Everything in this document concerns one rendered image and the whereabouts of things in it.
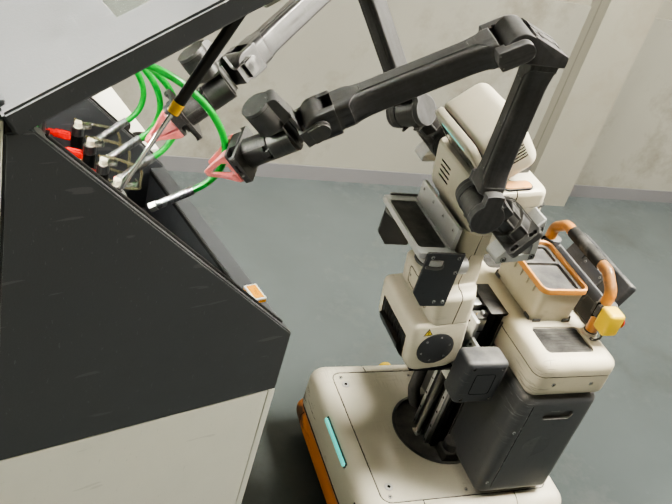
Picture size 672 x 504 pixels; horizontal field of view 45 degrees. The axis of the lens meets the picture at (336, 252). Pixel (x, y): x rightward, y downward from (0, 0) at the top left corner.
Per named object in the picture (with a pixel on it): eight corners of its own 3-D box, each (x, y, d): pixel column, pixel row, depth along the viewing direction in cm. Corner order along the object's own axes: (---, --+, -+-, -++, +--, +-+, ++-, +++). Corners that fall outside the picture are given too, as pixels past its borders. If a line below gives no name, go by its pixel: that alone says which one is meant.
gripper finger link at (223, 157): (192, 168, 155) (232, 152, 151) (202, 145, 160) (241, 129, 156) (213, 193, 159) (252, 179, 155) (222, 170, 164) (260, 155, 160)
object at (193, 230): (266, 375, 179) (282, 320, 170) (249, 380, 177) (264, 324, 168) (156, 217, 217) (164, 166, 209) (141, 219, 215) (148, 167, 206)
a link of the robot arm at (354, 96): (539, 63, 145) (516, 33, 153) (534, 35, 141) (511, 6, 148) (314, 153, 148) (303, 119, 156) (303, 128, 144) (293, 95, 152)
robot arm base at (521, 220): (545, 234, 175) (519, 203, 184) (528, 214, 170) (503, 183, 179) (512, 260, 177) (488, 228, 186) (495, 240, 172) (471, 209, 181)
